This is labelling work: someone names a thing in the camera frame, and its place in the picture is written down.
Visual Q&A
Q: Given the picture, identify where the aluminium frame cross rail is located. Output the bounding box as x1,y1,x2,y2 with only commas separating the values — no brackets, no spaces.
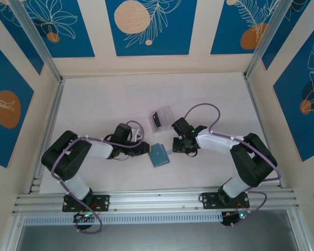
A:
12,186,301,215

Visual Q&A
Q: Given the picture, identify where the clear acrylic card holder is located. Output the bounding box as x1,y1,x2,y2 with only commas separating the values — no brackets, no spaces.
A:
148,106,175,134

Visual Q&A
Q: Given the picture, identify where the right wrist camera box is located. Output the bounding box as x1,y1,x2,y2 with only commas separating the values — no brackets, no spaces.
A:
172,117,208,139

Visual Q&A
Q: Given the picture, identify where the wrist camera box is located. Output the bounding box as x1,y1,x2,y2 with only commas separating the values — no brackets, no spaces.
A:
112,123,143,144
172,117,208,139

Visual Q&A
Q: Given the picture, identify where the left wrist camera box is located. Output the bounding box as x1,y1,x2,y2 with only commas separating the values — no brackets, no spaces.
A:
112,123,143,144

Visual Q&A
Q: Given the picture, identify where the aluminium frame post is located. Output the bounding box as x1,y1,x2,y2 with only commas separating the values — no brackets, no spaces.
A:
9,0,63,83
286,209,313,251
4,214,26,251
243,0,295,81

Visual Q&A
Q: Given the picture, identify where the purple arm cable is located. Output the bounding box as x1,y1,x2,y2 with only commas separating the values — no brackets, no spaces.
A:
184,103,283,228
51,120,146,234

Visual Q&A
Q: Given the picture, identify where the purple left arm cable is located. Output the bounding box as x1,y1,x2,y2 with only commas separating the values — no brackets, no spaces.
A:
51,120,146,234

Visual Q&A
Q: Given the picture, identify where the aluminium side rail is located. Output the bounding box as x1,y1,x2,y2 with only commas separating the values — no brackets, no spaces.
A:
243,74,283,189
27,78,66,196

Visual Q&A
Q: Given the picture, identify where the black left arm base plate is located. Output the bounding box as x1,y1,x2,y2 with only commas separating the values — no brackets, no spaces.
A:
62,195,110,212

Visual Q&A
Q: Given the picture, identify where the small circuit board green LED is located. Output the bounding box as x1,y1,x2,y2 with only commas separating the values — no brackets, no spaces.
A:
221,210,252,227
73,211,94,223

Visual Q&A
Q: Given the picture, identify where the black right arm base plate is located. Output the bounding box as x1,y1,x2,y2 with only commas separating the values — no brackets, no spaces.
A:
200,192,251,210

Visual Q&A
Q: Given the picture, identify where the white slotted cable duct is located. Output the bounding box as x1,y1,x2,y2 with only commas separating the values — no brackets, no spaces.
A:
23,212,223,226

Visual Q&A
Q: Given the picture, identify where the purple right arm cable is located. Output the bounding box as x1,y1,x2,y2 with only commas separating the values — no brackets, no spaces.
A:
184,103,283,228

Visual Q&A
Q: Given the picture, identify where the blue card wallet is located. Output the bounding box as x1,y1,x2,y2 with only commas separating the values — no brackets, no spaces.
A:
145,142,174,168

